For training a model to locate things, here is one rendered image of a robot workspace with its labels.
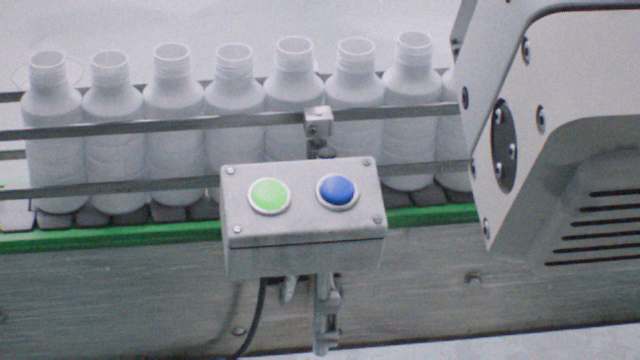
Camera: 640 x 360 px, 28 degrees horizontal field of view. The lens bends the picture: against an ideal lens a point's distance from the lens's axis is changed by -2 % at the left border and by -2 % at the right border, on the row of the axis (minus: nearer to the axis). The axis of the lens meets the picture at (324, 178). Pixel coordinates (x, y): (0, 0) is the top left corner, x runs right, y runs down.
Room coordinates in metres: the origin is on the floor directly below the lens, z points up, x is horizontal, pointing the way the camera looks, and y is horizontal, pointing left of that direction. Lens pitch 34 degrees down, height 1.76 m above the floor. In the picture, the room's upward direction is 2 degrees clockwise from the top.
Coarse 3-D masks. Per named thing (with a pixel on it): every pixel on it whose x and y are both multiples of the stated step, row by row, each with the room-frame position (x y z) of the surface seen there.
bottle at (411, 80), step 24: (408, 48) 1.11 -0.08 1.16; (432, 48) 1.12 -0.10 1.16; (408, 72) 1.11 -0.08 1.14; (432, 72) 1.12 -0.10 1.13; (408, 96) 1.10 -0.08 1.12; (432, 96) 1.11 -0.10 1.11; (384, 120) 1.11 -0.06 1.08; (408, 120) 1.10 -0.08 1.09; (432, 120) 1.11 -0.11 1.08; (384, 144) 1.11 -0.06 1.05; (408, 144) 1.10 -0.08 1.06; (432, 144) 1.11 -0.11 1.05
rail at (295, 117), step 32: (0, 96) 1.09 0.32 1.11; (0, 128) 1.02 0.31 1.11; (32, 128) 1.03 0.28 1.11; (64, 128) 1.03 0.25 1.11; (96, 128) 1.04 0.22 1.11; (128, 128) 1.04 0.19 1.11; (160, 128) 1.05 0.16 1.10; (192, 128) 1.05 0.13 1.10; (224, 128) 1.06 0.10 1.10; (0, 160) 1.09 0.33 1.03; (0, 192) 1.02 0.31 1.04; (32, 192) 1.02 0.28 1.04; (64, 192) 1.03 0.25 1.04; (96, 192) 1.03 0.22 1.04; (128, 192) 1.04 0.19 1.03
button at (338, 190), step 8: (336, 176) 0.95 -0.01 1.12; (344, 176) 0.95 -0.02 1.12; (328, 184) 0.94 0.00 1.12; (336, 184) 0.94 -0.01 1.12; (344, 184) 0.94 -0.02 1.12; (352, 184) 0.94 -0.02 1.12; (320, 192) 0.94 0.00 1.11; (328, 192) 0.93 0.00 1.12; (336, 192) 0.93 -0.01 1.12; (344, 192) 0.93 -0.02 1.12; (352, 192) 0.93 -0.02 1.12; (328, 200) 0.93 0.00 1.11; (336, 200) 0.93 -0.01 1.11; (344, 200) 0.93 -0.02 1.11
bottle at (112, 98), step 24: (96, 72) 1.06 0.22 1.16; (120, 72) 1.06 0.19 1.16; (96, 96) 1.06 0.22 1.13; (120, 96) 1.06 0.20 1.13; (96, 120) 1.04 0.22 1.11; (120, 120) 1.04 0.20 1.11; (96, 144) 1.05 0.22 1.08; (120, 144) 1.05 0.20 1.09; (144, 144) 1.07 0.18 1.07; (96, 168) 1.05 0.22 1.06; (120, 168) 1.04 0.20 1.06; (144, 168) 1.07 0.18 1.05; (144, 192) 1.06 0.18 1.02
